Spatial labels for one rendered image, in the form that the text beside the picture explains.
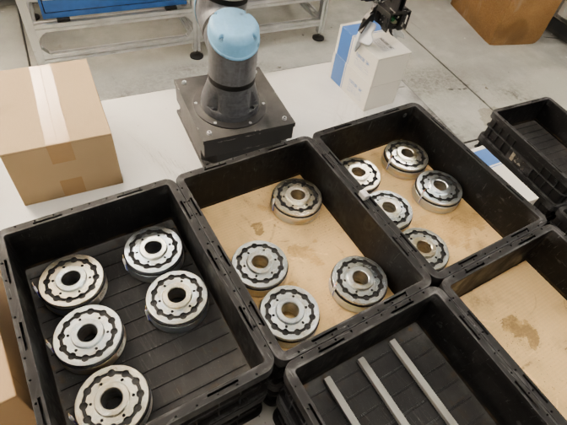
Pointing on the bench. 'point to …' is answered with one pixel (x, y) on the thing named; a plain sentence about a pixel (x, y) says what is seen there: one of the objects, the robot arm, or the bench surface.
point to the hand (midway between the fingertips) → (373, 45)
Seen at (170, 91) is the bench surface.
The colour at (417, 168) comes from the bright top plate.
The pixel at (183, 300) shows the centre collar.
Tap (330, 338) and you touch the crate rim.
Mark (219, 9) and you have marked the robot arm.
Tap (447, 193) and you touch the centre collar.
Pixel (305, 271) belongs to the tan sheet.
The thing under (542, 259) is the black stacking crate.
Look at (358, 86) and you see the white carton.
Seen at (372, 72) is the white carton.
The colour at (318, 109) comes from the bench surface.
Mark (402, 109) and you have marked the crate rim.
